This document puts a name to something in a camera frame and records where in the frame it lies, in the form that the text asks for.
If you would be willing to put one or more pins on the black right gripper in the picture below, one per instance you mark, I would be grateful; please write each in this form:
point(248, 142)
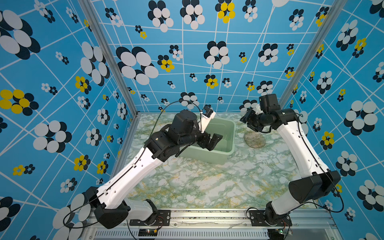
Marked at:
point(246, 117)

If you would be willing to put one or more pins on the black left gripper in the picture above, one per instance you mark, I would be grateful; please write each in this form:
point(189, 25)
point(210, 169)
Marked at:
point(213, 142)

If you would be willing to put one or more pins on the brownish clear glass plate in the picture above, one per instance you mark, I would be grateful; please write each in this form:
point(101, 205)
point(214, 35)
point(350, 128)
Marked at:
point(254, 140)

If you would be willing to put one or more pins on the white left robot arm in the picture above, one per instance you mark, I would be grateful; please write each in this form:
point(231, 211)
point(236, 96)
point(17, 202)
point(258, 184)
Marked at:
point(109, 200)

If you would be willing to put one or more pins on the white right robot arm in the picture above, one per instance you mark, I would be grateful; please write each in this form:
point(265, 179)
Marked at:
point(316, 180)

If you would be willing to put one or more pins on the mint green plastic bin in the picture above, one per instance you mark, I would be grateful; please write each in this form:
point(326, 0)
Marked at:
point(222, 151)

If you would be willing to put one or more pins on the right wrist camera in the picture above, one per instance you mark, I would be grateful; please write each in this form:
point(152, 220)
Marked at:
point(269, 103)

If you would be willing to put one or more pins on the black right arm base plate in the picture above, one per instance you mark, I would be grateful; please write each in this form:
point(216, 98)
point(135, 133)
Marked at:
point(259, 218)

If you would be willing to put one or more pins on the aluminium corner post right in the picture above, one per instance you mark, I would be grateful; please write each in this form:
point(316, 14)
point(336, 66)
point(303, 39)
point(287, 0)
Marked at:
point(323, 31)

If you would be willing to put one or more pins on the aluminium corner post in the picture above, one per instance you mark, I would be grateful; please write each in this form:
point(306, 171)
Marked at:
point(91, 16)
point(323, 31)

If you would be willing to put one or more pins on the aluminium corner post left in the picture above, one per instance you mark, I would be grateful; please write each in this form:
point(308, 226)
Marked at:
point(91, 16)

